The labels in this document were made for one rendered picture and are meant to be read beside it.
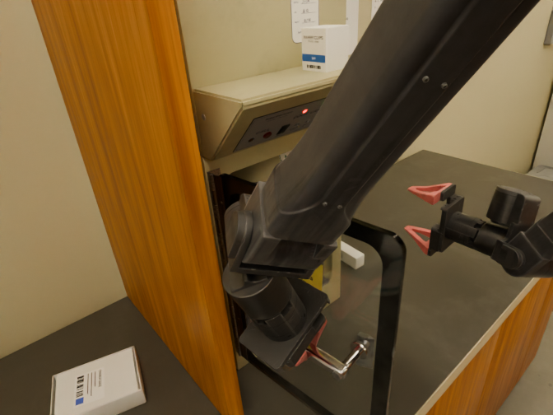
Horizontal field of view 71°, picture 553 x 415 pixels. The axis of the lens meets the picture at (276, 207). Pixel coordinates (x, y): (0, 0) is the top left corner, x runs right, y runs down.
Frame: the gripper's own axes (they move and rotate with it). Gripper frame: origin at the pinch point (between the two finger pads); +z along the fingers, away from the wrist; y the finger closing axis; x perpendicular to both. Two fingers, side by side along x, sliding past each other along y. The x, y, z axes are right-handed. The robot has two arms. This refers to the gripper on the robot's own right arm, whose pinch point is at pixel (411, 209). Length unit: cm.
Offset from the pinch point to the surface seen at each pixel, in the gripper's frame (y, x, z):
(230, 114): 30.6, 38.8, 2.9
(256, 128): 27.2, 34.0, 4.4
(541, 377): -124, -90, -21
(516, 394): -124, -73, -17
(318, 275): 10.9, 37.0, -9.3
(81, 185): 8, 49, 55
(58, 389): -19, 71, 29
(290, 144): 19.1, 22.0, 11.7
